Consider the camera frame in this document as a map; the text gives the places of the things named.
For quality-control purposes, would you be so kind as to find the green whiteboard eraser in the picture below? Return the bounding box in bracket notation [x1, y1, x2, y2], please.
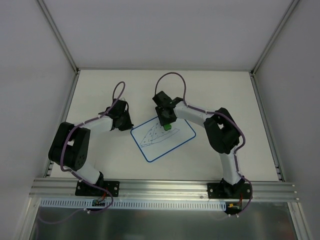
[163, 124, 172, 131]

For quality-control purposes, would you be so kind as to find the blue framed whiteboard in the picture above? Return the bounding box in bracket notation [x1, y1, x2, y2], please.
[130, 117, 197, 163]

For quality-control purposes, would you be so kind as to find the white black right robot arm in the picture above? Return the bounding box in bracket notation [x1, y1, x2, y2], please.
[152, 91, 245, 198]

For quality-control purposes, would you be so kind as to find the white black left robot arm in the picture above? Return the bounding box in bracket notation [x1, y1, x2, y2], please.
[48, 99, 133, 196]

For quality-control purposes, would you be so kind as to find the left green circuit board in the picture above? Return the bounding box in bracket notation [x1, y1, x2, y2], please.
[92, 199, 106, 207]

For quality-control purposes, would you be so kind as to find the right circuit board connector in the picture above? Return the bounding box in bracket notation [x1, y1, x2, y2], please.
[227, 202, 243, 211]

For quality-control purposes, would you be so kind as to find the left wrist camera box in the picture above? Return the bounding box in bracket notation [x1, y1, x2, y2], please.
[113, 99, 129, 114]

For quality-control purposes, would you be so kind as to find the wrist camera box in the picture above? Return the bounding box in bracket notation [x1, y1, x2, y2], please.
[152, 91, 172, 107]
[113, 99, 129, 114]

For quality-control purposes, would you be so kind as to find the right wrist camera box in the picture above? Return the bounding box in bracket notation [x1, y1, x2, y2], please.
[152, 91, 172, 107]

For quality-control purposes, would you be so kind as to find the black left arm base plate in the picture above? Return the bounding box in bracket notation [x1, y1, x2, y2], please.
[74, 180, 120, 197]

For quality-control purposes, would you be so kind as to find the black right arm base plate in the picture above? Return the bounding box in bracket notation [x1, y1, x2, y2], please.
[206, 182, 252, 200]

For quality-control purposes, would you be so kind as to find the white slotted cable duct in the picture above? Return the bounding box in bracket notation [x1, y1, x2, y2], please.
[39, 198, 227, 212]

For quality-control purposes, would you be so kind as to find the aluminium frame left rail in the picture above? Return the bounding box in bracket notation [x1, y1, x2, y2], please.
[33, 0, 77, 177]

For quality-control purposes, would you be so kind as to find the aluminium frame rail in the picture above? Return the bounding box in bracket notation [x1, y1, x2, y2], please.
[249, 0, 301, 182]
[33, 0, 77, 177]

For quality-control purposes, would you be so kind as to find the aluminium front mounting rail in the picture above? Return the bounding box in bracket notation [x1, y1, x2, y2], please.
[29, 177, 301, 202]

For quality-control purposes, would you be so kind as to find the aluminium frame right rail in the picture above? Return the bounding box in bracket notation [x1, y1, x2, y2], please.
[249, 0, 301, 182]

